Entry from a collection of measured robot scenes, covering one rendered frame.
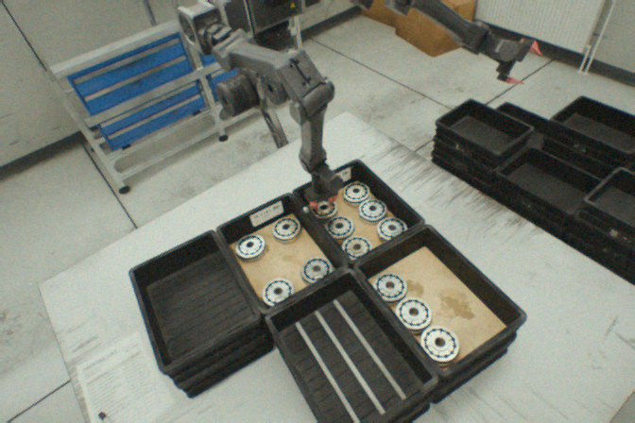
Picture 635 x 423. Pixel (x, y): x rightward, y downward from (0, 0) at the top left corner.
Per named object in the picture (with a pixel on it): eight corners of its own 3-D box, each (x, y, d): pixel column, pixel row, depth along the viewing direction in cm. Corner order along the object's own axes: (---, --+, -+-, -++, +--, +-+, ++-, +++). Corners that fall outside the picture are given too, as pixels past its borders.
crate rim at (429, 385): (264, 320, 119) (263, 316, 117) (351, 270, 127) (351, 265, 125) (338, 456, 94) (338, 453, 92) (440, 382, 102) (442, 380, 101)
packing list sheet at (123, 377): (70, 371, 137) (69, 370, 136) (136, 328, 145) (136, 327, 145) (102, 459, 118) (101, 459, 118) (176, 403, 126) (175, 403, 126)
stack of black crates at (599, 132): (524, 181, 246) (548, 118, 213) (555, 158, 257) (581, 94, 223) (592, 218, 223) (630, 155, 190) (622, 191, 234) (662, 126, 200)
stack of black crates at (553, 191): (481, 216, 232) (494, 172, 207) (514, 189, 243) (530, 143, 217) (548, 260, 209) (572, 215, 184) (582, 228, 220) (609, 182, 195)
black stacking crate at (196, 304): (143, 289, 142) (128, 270, 134) (222, 248, 150) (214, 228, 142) (177, 390, 118) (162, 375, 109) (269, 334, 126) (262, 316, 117)
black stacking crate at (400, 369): (271, 335, 126) (264, 317, 117) (351, 287, 134) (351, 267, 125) (342, 464, 101) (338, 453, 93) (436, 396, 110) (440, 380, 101)
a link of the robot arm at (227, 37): (224, 24, 119) (209, 34, 118) (242, 34, 114) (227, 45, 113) (238, 50, 127) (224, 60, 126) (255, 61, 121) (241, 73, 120)
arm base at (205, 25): (226, 44, 131) (215, 5, 122) (239, 53, 126) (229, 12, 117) (202, 55, 128) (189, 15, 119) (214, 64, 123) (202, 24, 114)
